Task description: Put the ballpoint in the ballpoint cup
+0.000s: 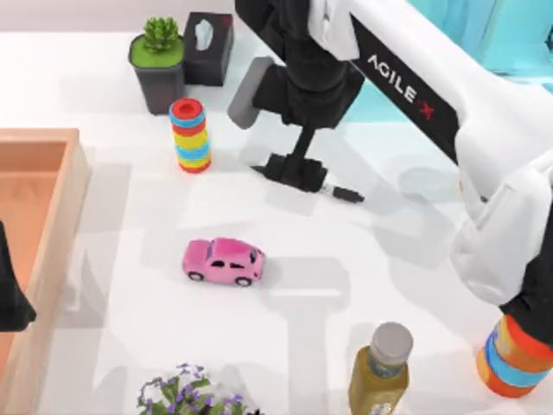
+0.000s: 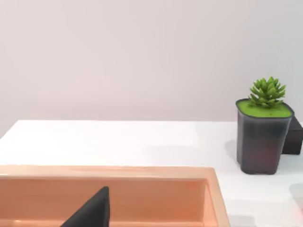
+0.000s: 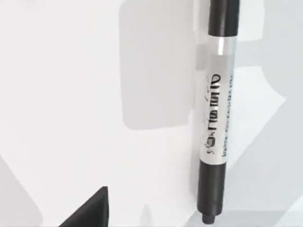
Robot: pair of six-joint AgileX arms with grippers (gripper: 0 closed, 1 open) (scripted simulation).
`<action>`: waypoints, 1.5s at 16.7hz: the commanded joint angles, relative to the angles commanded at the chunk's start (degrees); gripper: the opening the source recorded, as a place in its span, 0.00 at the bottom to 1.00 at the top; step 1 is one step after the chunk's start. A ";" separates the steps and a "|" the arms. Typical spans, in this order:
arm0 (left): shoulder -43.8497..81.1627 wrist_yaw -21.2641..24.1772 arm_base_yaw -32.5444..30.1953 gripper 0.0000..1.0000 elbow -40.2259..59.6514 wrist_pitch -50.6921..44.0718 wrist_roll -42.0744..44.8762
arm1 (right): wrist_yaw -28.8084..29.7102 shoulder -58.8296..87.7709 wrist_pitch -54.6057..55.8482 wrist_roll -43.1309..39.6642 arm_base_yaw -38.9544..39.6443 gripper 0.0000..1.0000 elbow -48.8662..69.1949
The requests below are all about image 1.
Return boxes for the tall stack of coloured rings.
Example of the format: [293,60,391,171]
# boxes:
[168,97,213,176]

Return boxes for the pale grey rounded box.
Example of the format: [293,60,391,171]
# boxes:
[226,55,274,131]

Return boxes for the pink toy car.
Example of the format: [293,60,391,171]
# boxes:
[181,236,267,288]

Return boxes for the black tissue box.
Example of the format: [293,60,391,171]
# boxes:
[182,11,236,87]

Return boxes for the dark pot with green succulent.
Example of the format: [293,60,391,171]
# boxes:
[127,16,188,116]

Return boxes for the yellow bottle with grey cap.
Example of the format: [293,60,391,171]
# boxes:
[346,321,416,415]

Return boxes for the shallow salmon-coloured box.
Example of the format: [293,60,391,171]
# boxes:
[0,127,93,415]

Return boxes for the purple flower plant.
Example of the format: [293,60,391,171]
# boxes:
[137,361,262,415]

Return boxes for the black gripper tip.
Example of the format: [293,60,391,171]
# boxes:
[0,221,37,335]

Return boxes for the orange and blue ring stack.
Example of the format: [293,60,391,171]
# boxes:
[475,312,553,399]

